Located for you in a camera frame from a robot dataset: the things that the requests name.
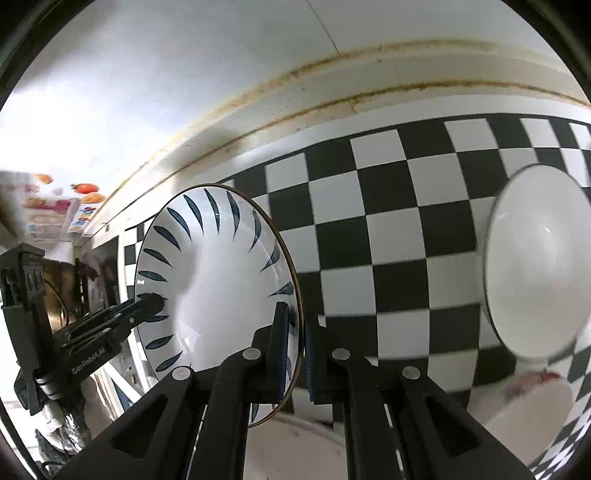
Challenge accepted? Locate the white bowl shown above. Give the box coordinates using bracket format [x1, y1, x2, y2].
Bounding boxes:
[478, 164, 591, 372]
[466, 369, 587, 468]

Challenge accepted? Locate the black white checkered tablecloth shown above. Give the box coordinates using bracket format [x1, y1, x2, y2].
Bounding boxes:
[117, 113, 591, 476]

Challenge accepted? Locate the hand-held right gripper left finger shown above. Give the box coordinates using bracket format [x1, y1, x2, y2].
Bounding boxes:
[53, 302, 296, 480]

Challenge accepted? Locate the colourful wall sticker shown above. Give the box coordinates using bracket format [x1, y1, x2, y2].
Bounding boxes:
[0, 171, 108, 241]

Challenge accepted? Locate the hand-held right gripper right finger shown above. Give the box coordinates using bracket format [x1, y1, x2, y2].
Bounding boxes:
[305, 316, 536, 480]

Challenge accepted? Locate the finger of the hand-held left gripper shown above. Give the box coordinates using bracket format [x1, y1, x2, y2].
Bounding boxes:
[51, 294, 167, 347]

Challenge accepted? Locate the blue leaf pattern plate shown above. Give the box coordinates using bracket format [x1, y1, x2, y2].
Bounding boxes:
[134, 185, 305, 428]

